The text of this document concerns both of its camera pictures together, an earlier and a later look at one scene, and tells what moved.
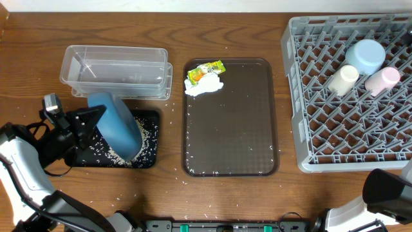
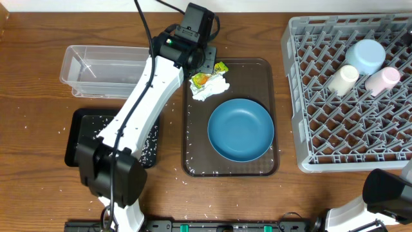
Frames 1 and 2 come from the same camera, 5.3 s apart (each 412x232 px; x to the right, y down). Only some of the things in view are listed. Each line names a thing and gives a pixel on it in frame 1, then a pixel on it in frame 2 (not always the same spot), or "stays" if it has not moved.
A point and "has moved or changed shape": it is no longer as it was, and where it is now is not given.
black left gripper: x=79 y=124 → x=209 y=60
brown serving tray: x=234 y=131 stays
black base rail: x=229 y=225 stays
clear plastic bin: x=128 y=71 stays
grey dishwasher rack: x=355 y=131 stays
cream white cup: x=344 y=80 stays
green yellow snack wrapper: x=194 y=75 has moved or changed shape
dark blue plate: x=117 y=124 → x=241 y=130
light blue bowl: x=367 y=55 stays
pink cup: x=382 y=81 stays
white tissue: x=209 y=82 has moved or changed shape
